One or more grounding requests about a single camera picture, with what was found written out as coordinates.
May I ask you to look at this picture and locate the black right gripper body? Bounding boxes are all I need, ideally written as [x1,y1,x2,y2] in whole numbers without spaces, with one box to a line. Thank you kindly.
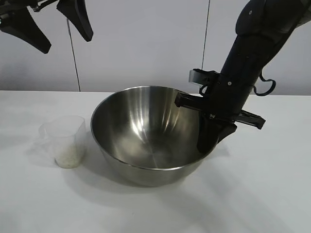
[174,72,266,130]

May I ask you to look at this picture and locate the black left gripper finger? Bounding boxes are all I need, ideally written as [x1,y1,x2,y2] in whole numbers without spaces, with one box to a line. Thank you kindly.
[56,0,94,42]
[0,8,52,54]

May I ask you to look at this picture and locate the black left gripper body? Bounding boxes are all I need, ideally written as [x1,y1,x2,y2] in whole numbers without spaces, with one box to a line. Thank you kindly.
[0,0,49,25]

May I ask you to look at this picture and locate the white rice grains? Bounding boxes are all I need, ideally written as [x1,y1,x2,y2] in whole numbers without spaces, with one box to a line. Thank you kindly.
[55,144,86,169]

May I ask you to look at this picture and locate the dark right arm cable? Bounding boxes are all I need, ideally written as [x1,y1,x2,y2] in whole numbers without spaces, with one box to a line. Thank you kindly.
[252,69,277,96]

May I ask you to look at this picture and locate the clear plastic measuring cup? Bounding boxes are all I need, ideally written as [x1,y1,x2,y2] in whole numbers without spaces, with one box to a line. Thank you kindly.
[38,115,87,169]

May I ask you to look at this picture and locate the black right camera cable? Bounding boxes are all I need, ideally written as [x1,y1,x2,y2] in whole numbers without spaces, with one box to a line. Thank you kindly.
[199,83,213,96]

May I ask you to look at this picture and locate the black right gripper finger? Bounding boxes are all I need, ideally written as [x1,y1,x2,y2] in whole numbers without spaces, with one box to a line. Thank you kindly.
[215,123,238,147]
[196,117,221,154]

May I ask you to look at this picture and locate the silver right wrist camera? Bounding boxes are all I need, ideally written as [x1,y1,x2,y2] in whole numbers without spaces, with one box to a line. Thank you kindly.
[188,68,221,86]

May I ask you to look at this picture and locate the stainless steel mixing bowl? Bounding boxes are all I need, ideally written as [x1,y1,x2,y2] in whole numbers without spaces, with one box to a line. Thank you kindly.
[90,84,216,187]

